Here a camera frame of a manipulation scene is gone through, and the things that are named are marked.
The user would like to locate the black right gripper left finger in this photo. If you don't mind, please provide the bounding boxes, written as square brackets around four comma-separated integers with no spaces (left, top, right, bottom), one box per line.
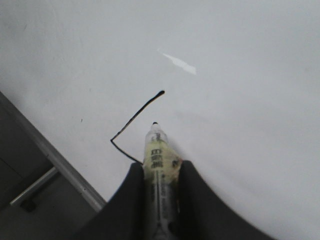
[74,163,145,240]

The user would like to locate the white taped whiteboard marker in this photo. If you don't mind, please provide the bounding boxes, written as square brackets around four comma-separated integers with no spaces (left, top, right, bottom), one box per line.
[143,122,182,240]

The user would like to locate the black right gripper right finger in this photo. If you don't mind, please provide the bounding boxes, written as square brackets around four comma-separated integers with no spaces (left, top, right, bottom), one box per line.
[177,160,273,240]

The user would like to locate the metal bar handle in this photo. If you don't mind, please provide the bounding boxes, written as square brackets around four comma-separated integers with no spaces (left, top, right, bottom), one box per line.
[9,167,59,213]

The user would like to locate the white whiteboard with metal frame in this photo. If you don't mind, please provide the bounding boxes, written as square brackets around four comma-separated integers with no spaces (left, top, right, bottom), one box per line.
[0,0,320,240]

